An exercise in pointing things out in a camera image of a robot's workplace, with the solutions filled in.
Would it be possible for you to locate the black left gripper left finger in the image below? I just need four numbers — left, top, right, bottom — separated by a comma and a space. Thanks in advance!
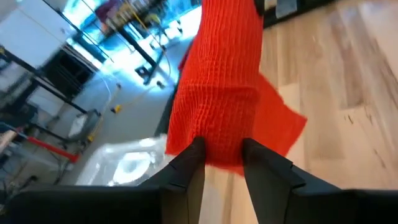
8, 136, 207, 224

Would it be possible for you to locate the white cabinet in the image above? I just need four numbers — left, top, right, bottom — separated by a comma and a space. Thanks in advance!
0, 0, 79, 70

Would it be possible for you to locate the clear plastic zip bag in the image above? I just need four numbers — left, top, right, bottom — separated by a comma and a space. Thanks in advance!
75, 134, 175, 188

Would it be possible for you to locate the red elastic bandage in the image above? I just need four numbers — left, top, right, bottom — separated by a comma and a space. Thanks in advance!
164, 0, 308, 177

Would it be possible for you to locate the purple bag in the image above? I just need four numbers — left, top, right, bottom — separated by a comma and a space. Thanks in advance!
95, 0, 126, 20

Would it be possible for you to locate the black shelving unit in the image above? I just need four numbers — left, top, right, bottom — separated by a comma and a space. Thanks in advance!
39, 45, 95, 101

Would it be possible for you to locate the black aluminium table frame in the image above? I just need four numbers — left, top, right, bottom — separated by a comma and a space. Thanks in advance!
262, 0, 337, 29

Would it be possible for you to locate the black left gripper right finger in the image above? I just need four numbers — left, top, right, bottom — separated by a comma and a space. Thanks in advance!
242, 138, 398, 224

